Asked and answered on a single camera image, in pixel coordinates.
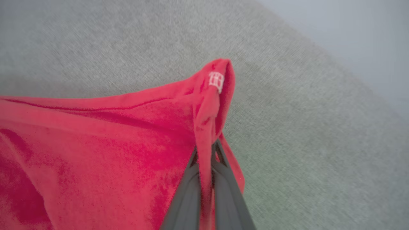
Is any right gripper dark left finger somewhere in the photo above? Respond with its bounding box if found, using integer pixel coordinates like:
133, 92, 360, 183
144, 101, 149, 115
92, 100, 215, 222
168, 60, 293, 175
160, 145, 201, 230

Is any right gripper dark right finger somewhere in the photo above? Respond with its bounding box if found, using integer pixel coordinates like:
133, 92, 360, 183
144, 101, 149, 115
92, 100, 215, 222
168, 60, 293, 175
211, 139, 256, 230

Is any red and white garment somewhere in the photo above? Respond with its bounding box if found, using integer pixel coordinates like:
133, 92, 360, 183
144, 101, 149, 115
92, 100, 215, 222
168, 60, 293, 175
0, 58, 246, 230

